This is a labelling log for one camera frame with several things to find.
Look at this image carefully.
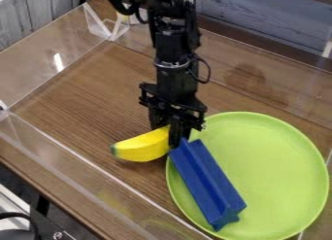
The clear acrylic tray wall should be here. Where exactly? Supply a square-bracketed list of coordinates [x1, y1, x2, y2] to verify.
[0, 0, 332, 240]

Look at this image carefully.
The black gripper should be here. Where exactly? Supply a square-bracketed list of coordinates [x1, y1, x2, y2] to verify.
[138, 60, 208, 149]

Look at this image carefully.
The black cable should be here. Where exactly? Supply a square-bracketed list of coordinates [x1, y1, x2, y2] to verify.
[0, 212, 36, 240]

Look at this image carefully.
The yellow toy banana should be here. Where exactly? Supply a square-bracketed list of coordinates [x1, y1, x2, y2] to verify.
[110, 126, 169, 162]

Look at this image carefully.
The green plastic plate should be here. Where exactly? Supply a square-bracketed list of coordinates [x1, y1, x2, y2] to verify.
[165, 112, 329, 240]

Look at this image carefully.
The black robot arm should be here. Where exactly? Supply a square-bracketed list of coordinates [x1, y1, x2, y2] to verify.
[109, 0, 210, 148]

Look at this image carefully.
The blue foam block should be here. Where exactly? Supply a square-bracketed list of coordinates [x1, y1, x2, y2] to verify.
[168, 138, 246, 231]

